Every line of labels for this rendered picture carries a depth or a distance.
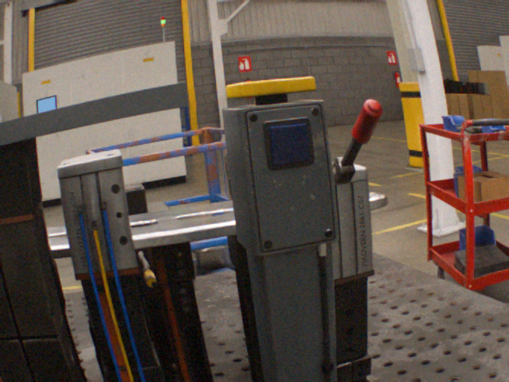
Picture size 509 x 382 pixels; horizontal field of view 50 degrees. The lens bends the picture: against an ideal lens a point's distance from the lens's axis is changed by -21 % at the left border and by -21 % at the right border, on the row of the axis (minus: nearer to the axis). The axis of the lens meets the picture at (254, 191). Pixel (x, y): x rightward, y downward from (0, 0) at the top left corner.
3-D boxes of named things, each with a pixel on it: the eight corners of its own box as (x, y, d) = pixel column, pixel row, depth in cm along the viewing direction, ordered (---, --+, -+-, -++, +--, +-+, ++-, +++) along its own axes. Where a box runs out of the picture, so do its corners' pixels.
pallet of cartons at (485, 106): (521, 125, 1281) (514, 70, 1261) (504, 127, 1253) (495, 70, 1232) (493, 123, 1392) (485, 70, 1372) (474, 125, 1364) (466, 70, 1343)
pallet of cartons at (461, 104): (488, 123, 1410) (485, 94, 1399) (470, 124, 1382) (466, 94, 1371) (463, 120, 1521) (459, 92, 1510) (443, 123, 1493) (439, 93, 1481)
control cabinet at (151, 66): (32, 210, 816) (22, 45, 779) (33, 205, 867) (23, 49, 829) (188, 183, 891) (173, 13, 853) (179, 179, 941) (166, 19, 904)
